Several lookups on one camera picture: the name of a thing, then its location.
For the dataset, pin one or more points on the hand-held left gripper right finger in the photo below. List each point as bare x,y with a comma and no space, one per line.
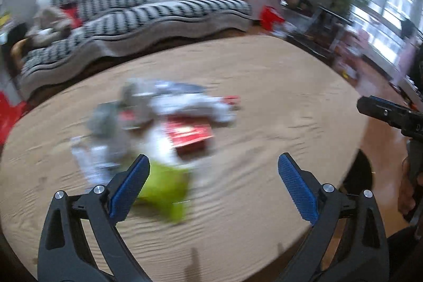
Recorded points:
297,189

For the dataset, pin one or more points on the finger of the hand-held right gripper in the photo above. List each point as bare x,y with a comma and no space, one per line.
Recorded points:
385,112

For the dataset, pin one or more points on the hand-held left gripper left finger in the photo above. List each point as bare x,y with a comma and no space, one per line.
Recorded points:
130,186

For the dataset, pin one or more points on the green plastic wrapper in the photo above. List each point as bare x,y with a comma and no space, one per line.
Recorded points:
165,189

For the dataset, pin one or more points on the white printed wrapper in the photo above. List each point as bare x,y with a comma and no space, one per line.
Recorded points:
94,159

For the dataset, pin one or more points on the white tissue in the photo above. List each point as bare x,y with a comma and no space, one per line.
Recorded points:
158,146

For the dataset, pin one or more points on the grey wrapper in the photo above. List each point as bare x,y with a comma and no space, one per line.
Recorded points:
137,103
107,123

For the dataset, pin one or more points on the red snack packet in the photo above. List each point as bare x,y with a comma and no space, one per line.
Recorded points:
188,135

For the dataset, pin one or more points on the white and blue packet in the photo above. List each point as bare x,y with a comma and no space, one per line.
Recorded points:
191,103

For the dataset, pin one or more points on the small red and white wrapper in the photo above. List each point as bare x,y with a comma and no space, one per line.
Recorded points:
231,101

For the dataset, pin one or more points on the person's right hand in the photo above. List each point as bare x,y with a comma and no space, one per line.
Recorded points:
405,189

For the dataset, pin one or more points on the person's dark clothing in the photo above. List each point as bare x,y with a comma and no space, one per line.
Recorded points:
406,255

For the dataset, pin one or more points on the black side table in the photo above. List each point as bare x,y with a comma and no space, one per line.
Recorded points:
327,21

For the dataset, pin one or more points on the red plastic object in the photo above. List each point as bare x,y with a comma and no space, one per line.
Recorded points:
8,113

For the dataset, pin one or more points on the red box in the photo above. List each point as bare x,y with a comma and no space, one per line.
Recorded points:
271,17

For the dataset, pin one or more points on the sofa with houndstooth cover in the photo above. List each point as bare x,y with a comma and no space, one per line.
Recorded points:
132,14

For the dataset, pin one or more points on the beige stuffed toy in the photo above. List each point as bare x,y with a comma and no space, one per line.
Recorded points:
48,22

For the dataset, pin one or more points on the red cushion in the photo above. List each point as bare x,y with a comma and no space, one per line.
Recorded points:
71,12

